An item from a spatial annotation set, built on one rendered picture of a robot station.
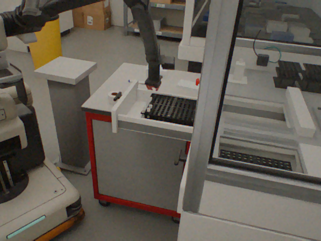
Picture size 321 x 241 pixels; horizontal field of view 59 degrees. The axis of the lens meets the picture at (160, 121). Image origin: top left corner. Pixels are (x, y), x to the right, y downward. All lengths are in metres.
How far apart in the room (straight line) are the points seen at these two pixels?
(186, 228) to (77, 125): 1.37
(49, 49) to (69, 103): 1.84
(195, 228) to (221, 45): 0.45
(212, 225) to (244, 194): 0.13
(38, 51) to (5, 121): 2.44
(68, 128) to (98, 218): 0.63
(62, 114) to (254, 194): 1.56
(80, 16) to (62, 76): 3.92
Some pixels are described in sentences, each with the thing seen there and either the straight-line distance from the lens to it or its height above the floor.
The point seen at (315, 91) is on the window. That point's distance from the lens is 0.54.
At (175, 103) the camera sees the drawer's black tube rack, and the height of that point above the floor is 0.90.
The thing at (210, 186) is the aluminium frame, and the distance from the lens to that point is 0.64.
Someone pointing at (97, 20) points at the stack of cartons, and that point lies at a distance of 5.54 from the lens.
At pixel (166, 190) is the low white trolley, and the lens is 1.64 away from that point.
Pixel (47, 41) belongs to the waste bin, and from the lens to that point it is 3.65.
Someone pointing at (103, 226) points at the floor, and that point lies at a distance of 1.86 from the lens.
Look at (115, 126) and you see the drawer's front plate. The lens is 1.12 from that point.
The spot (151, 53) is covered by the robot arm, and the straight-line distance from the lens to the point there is 1.22.
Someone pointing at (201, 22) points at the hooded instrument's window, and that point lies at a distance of 1.88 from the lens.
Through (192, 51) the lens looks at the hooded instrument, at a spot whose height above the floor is 0.87.
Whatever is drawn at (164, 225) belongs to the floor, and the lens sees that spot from 1.86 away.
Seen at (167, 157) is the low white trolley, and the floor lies 0.53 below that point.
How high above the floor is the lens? 1.48
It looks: 33 degrees down
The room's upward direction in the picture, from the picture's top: 4 degrees clockwise
